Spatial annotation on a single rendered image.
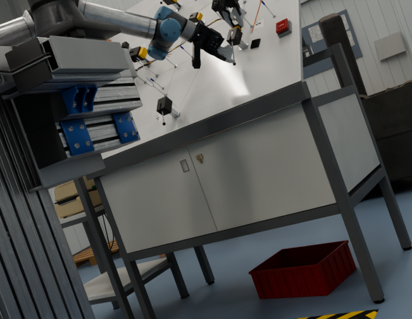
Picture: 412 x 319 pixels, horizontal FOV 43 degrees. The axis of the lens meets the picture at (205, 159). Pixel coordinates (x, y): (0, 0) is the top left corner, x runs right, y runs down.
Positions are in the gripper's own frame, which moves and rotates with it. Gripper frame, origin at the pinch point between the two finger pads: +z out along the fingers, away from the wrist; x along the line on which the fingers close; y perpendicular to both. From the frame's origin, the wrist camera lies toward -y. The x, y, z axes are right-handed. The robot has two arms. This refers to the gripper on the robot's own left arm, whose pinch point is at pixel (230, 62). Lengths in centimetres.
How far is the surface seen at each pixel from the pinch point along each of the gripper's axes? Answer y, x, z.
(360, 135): 2, -10, 65
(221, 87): -10.7, -0.2, 2.2
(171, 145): -42.6, -1.7, -2.7
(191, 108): -25.7, 3.0, -2.4
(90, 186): -98, 38, -13
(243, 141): -21.7, -17.8, 16.0
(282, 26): 22.5, -4.5, 8.2
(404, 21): 103, 630, 466
